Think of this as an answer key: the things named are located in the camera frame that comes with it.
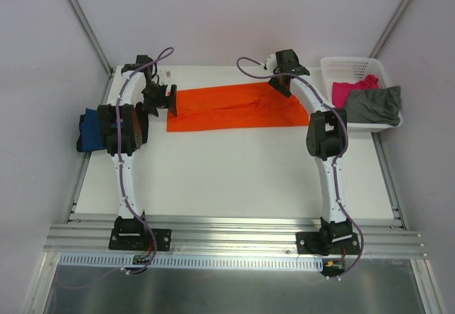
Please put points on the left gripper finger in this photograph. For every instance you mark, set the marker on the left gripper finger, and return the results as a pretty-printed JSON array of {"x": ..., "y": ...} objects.
[
  {"x": 151, "y": 108},
  {"x": 171, "y": 101}
]

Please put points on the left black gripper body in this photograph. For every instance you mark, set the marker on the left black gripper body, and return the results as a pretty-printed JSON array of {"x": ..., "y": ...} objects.
[{"x": 171, "y": 99}]

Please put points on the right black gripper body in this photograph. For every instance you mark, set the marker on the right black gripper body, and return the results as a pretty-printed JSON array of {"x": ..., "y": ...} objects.
[{"x": 279, "y": 84}]

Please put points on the orange t shirt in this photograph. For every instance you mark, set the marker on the orange t shirt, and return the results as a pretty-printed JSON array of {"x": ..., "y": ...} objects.
[{"x": 244, "y": 106}]

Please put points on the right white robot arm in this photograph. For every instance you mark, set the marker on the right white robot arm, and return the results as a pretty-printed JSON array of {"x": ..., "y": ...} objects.
[{"x": 326, "y": 141}]

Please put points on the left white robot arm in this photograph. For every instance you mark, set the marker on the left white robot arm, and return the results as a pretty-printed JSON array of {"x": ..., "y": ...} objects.
[{"x": 135, "y": 77}]

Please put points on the pink t shirt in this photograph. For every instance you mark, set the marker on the pink t shirt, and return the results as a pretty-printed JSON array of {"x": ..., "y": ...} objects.
[{"x": 341, "y": 90}]

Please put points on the blue folded t shirt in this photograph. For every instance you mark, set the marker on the blue folded t shirt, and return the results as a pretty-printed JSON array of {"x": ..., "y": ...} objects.
[{"x": 90, "y": 138}]

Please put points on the white plastic basket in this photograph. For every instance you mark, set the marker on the white plastic basket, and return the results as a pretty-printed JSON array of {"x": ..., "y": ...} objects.
[{"x": 352, "y": 70}]

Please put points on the grey t shirt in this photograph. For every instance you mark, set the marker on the grey t shirt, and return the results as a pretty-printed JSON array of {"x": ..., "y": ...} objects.
[{"x": 374, "y": 106}]

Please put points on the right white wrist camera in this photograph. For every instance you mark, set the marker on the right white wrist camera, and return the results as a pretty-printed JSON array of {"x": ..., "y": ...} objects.
[{"x": 270, "y": 64}]

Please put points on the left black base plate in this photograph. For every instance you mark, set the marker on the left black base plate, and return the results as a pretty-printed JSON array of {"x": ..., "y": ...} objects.
[{"x": 140, "y": 240}]

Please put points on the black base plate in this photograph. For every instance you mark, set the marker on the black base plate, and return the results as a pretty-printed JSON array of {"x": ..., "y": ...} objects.
[
  {"x": 311, "y": 243},
  {"x": 140, "y": 240}
]

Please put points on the white slotted cable duct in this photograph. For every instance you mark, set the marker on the white slotted cable duct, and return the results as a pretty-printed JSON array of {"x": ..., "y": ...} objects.
[{"x": 164, "y": 261}]

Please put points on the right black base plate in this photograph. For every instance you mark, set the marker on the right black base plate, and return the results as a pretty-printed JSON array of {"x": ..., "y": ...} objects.
[{"x": 311, "y": 243}]

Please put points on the aluminium mounting rail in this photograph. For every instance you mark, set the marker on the aluminium mounting rail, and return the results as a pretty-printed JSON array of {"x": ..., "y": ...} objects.
[{"x": 384, "y": 239}]

